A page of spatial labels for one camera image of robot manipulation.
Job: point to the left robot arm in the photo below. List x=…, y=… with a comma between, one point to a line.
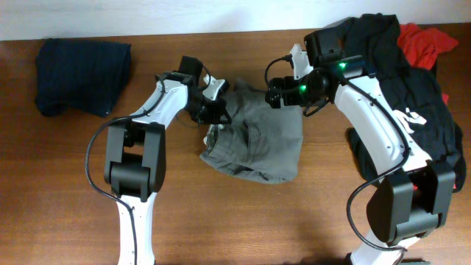
x=135, y=163

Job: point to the folded navy blue garment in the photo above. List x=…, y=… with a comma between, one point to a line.
x=87, y=75

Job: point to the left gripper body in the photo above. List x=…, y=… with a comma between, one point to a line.
x=205, y=110

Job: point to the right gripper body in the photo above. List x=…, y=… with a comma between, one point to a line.
x=299, y=91

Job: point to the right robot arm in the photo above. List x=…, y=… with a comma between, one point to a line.
x=413, y=193

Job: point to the grey shorts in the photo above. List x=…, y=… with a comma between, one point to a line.
x=262, y=144

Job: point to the black shirt with white print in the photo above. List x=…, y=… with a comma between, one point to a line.
x=413, y=93

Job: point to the red shirt with white print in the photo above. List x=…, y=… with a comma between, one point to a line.
x=422, y=47

